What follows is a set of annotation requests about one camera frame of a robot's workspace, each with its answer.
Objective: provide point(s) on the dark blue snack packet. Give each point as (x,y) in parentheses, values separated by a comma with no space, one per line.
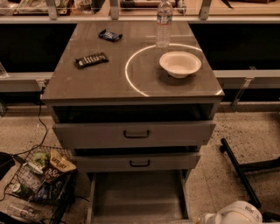
(110,36)

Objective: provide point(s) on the black chocolate bar wrapper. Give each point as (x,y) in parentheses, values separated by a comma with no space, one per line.
(91,60)

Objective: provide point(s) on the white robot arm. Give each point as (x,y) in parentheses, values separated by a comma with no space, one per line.
(239,212)

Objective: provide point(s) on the green snack bag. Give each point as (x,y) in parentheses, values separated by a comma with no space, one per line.
(41,159)

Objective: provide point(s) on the green can in basket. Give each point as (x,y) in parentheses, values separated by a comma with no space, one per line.
(21,191)

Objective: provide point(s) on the grey drawer cabinet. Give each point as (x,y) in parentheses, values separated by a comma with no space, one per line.
(130,88)

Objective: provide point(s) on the plastic bottle on floor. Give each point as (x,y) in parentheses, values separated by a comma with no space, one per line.
(25,212)

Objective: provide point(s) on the clear plastic water bottle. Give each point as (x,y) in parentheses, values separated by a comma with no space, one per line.
(164,23)

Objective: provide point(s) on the black chair base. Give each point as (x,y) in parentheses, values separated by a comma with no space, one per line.
(242,169)

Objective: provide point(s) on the tan chip bag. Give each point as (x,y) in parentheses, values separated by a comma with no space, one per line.
(59,163)

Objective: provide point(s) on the white paper bowl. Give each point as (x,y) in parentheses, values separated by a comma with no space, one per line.
(180,64)

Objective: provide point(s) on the grey drawer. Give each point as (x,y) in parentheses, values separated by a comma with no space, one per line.
(133,134)
(138,197)
(137,162)

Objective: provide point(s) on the black wire basket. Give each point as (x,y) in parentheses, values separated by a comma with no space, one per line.
(47,189)

